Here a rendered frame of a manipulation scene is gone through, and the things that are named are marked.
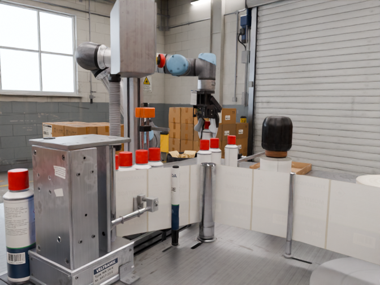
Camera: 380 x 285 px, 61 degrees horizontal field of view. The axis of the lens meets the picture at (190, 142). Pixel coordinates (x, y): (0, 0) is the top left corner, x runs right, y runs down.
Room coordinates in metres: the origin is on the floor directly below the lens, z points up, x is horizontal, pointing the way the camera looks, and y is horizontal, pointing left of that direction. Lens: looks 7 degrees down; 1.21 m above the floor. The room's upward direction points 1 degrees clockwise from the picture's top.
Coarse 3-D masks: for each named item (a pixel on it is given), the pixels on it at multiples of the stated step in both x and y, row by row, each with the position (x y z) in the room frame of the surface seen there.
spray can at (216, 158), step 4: (212, 140) 1.14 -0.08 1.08; (216, 140) 1.13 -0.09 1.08; (212, 144) 1.14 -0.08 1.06; (216, 144) 1.13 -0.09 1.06; (212, 148) 1.14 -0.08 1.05; (216, 148) 1.14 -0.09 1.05; (212, 152) 1.13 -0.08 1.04; (216, 152) 1.13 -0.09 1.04; (220, 152) 1.13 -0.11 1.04; (212, 156) 1.13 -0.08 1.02; (216, 156) 1.13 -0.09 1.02; (220, 156) 1.14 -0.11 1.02; (212, 160) 1.13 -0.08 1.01; (216, 160) 1.13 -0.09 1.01; (220, 160) 1.14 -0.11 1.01; (220, 164) 1.14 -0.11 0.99
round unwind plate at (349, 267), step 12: (324, 264) 0.61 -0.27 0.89; (336, 264) 0.61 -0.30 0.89; (348, 264) 0.61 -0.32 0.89; (360, 264) 0.61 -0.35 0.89; (372, 264) 0.61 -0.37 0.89; (312, 276) 0.56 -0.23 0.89; (324, 276) 0.56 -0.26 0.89; (336, 276) 0.56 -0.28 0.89; (348, 276) 0.57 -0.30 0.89; (360, 276) 0.57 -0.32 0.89; (372, 276) 0.57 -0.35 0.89
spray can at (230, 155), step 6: (228, 138) 1.25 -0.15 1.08; (234, 138) 1.25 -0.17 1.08; (228, 144) 1.25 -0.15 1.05; (234, 144) 1.25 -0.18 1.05; (228, 150) 1.24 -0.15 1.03; (234, 150) 1.24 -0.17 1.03; (228, 156) 1.24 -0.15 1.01; (234, 156) 1.24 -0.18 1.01; (228, 162) 1.24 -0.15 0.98; (234, 162) 1.24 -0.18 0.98
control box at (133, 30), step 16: (128, 0) 0.84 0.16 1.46; (144, 0) 0.85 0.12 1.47; (112, 16) 0.94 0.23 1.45; (128, 16) 0.84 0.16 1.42; (144, 16) 0.85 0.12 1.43; (112, 32) 0.95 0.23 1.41; (128, 32) 0.84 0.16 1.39; (144, 32) 0.85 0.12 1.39; (112, 48) 0.95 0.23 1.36; (128, 48) 0.84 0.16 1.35; (144, 48) 0.85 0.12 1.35; (112, 64) 0.96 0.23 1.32; (128, 64) 0.84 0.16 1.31; (144, 64) 0.85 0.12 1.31
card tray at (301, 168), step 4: (256, 164) 1.82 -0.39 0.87; (292, 164) 1.90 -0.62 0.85; (296, 164) 1.89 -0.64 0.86; (300, 164) 1.88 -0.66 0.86; (304, 164) 1.86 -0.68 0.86; (308, 164) 1.85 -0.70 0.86; (252, 168) 1.77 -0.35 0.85; (256, 168) 1.82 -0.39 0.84; (292, 168) 1.88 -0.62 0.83; (296, 168) 1.88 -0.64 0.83; (300, 168) 1.88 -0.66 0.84; (304, 168) 1.72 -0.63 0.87; (308, 168) 1.79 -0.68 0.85; (296, 172) 1.60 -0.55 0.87; (300, 172) 1.65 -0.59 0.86; (304, 172) 1.72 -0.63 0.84
